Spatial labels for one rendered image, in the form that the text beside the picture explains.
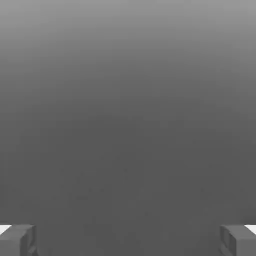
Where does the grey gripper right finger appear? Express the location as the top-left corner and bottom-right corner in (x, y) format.
(219, 224), (256, 256)

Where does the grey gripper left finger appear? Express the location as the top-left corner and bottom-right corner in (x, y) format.
(0, 224), (38, 256)

